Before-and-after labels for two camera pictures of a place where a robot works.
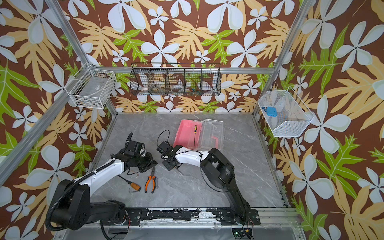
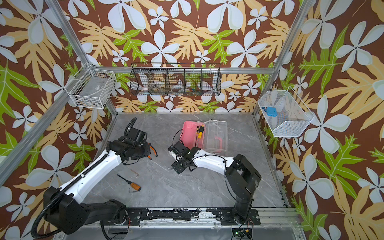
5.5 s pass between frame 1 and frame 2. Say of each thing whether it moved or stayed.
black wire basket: stayed
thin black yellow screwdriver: moved
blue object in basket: stayed
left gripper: moved
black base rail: stayed
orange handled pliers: moved
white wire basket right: stayed
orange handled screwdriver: stayed
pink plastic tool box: stayed
